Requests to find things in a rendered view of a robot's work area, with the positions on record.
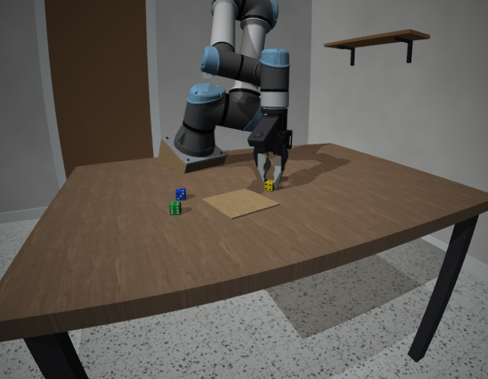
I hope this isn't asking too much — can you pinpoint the yellow die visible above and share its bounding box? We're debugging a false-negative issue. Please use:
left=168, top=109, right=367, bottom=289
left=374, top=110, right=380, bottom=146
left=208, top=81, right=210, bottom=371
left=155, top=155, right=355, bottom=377
left=265, top=180, right=274, bottom=192

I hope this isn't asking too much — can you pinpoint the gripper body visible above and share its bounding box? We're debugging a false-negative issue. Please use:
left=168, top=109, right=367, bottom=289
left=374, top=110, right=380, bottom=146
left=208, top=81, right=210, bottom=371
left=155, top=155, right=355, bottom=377
left=258, top=108, right=292, bottom=155

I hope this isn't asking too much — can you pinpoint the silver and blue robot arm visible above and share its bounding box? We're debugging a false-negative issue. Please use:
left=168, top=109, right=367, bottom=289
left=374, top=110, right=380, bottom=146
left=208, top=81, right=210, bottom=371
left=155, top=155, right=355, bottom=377
left=174, top=0, right=290, bottom=157

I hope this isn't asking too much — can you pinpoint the tan flat mat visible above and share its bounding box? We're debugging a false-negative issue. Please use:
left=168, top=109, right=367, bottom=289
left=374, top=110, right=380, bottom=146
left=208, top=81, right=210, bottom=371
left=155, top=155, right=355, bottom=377
left=202, top=189, right=280, bottom=220

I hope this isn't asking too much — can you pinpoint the blue die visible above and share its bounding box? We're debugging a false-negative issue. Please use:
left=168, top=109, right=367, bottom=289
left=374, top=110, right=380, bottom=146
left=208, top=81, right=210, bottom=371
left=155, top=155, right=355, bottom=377
left=175, top=188, right=186, bottom=201

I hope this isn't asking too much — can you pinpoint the green die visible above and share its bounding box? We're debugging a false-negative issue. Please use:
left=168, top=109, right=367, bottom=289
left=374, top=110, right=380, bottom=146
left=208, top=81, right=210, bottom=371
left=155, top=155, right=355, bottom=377
left=169, top=201, right=182, bottom=216

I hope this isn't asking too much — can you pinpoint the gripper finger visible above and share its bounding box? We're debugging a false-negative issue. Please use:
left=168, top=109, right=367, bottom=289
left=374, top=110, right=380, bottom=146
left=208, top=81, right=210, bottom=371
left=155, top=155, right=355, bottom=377
left=273, top=144, right=288, bottom=190
left=253, top=147, right=271, bottom=187

